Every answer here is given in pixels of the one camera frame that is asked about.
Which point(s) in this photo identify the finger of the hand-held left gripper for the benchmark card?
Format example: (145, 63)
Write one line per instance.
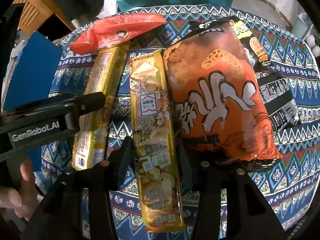
(87, 102)

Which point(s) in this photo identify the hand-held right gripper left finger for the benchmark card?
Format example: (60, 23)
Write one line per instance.
(122, 155)

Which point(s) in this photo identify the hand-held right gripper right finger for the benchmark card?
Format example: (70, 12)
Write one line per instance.
(185, 170)

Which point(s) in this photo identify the gold film-print snack packet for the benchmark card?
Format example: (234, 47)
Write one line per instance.
(150, 130)

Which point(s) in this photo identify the plain gold long snack packet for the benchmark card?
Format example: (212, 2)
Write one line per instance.
(105, 65)

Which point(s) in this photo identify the blue cardboard box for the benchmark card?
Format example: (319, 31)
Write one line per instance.
(32, 75)

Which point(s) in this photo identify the orange snack bag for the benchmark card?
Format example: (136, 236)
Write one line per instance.
(212, 100)

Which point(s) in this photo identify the red snack packet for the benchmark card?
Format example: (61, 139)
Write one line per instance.
(112, 30)

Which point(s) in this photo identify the black white-text snack packet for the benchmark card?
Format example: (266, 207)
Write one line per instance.
(277, 100)

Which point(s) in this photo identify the black yellow snack packet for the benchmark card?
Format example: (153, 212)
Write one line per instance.
(257, 47)

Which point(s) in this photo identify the person's left hand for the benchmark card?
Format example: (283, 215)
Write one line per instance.
(27, 187)

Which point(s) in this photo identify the blue patterned tablecloth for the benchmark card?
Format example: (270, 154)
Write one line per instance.
(287, 170)

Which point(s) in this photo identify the wooden wardrobe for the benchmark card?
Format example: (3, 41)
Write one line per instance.
(35, 12)

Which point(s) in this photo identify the bags of green clothes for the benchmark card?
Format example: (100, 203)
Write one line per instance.
(175, 3)

